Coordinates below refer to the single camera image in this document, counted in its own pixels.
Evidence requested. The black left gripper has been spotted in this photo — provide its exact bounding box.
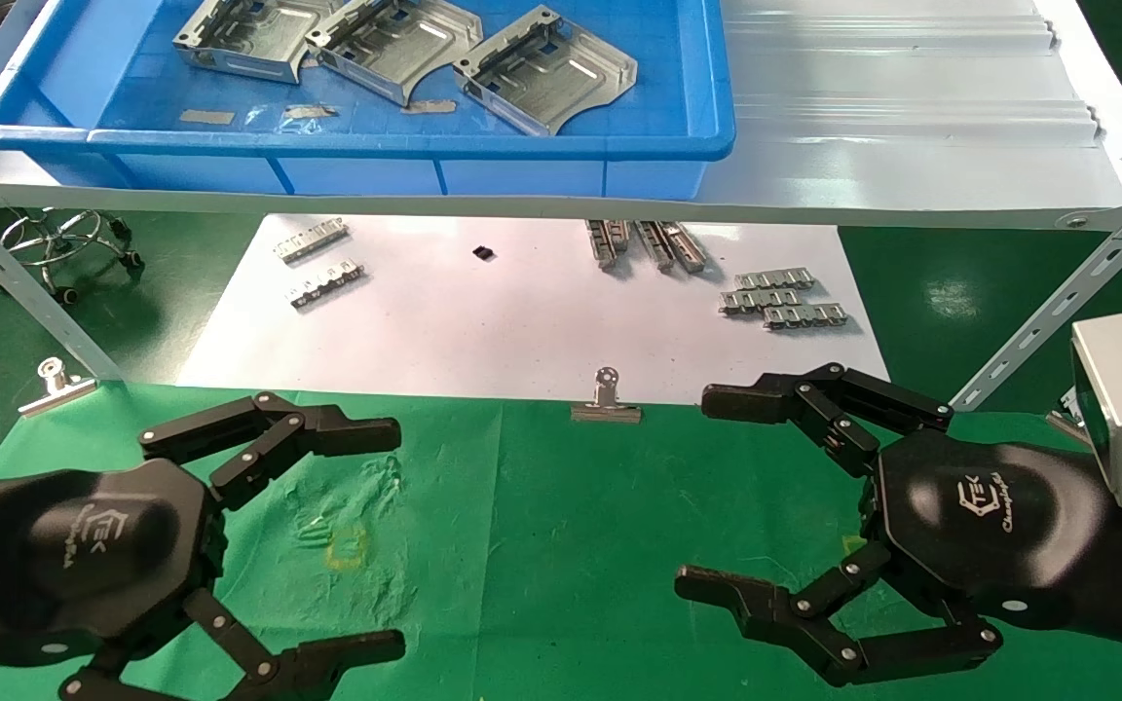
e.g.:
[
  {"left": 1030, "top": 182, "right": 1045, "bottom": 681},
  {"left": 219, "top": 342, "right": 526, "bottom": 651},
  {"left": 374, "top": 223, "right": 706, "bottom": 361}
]
[{"left": 0, "top": 391, "right": 407, "bottom": 701}]

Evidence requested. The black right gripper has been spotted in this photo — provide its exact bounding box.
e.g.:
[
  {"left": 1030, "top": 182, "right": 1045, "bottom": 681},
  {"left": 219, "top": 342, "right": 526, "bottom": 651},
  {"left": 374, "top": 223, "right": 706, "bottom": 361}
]
[{"left": 674, "top": 363, "right": 1113, "bottom": 688}]

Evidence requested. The stamped sheet metal bracket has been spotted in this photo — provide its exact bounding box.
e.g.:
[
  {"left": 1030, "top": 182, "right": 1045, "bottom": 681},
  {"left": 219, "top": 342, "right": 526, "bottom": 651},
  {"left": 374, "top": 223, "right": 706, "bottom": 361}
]
[
  {"left": 452, "top": 5, "right": 638, "bottom": 137},
  {"left": 173, "top": 0, "right": 330, "bottom": 85},
  {"left": 305, "top": 0, "right": 484, "bottom": 106}
]

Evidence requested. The silver binder clip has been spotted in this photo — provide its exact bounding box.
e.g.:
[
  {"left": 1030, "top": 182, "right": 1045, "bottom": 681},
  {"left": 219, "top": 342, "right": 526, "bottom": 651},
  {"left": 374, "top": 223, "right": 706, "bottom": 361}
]
[
  {"left": 18, "top": 357, "right": 98, "bottom": 419},
  {"left": 571, "top": 367, "right": 643, "bottom": 424}
]

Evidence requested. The green table cloth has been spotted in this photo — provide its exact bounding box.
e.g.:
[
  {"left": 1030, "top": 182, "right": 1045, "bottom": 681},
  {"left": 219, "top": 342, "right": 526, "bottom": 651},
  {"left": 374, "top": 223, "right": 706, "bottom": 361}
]
[{"left": 0, "top": 380, "right": 1122, "bottom": 701}]

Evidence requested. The blue plastic bin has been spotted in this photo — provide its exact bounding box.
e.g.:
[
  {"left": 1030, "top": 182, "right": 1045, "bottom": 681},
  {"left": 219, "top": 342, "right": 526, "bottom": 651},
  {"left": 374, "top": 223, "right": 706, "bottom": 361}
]
[{"left": 0, "top": 0, "right": 737, "bottom": 201}]

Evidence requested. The chrome base swivel stool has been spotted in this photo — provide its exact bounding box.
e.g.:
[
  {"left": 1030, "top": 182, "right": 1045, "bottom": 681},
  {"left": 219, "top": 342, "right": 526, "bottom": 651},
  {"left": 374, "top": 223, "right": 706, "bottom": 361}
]
[{"left": 1, "top": 208, "right": 143, "bottom": 305}]

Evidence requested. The grey metal shelf rack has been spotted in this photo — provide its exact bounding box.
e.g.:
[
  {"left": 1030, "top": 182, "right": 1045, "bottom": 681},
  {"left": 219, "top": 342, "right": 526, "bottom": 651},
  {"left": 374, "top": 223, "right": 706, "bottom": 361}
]
[{"left": 0, "top": 0, "right": 1122, "bottom": 410}]

